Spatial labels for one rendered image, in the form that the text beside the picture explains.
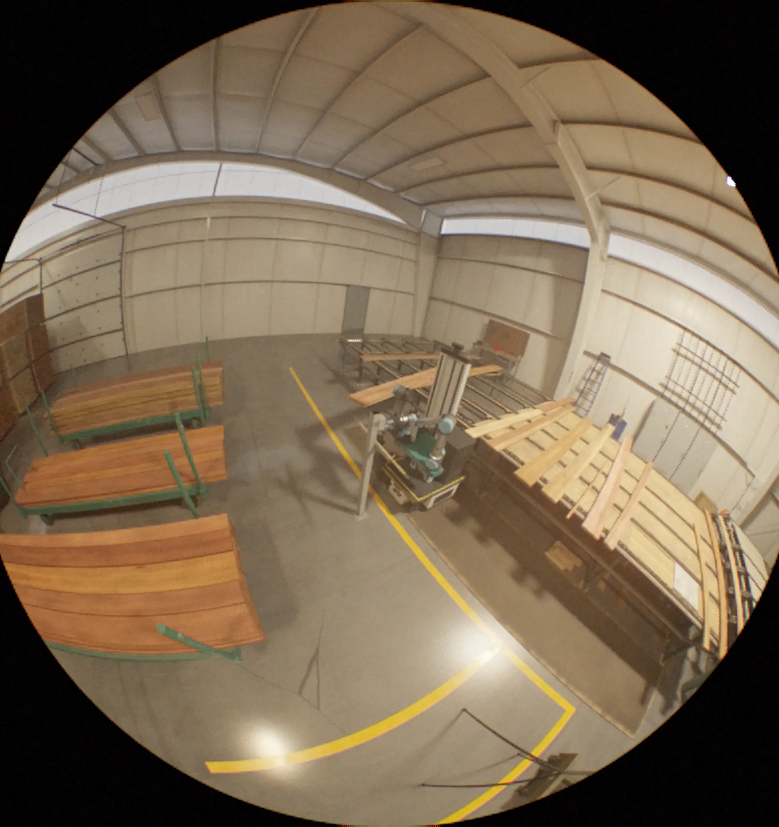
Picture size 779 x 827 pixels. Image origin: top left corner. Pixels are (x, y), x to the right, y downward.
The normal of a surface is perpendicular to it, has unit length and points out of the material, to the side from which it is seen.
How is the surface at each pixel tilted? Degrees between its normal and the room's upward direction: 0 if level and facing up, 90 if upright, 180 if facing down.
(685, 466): 90
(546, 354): 88
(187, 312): 88
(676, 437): 90
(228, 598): 0
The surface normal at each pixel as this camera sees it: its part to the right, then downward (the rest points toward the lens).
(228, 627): 0.17, -0.86
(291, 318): 0.56, 0.51
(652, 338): -0.83, 0.11
